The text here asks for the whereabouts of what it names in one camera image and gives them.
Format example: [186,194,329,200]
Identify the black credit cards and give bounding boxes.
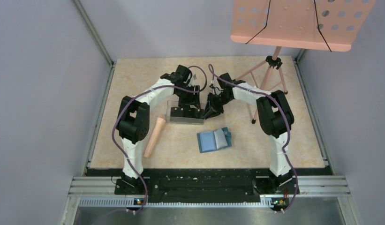
[170,107,202,119]

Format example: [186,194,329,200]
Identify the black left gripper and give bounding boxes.
[175,84,200,110]

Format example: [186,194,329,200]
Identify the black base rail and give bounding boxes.
[114,168,300,203]

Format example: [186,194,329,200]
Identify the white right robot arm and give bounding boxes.
[202,73,298,195]

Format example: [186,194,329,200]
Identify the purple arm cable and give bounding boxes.
[208,64,300,213]
[112,65,209,213]

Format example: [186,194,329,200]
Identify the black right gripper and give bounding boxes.
[203,92,234,120]

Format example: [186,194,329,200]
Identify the clear acrylic card box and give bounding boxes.
[166,100,205,125]

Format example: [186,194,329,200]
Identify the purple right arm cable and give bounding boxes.
[208,64,300,213]

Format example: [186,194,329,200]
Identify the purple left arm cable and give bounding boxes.
[112,65,209,213]

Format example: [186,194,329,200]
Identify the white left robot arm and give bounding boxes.
[113,65,204,195]

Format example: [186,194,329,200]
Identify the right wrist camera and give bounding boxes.
[210,84,223,95]

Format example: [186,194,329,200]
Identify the pink music stand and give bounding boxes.
[230,0,378,125]

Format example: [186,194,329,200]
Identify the blue leather card holder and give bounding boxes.
[196,127,232,153]

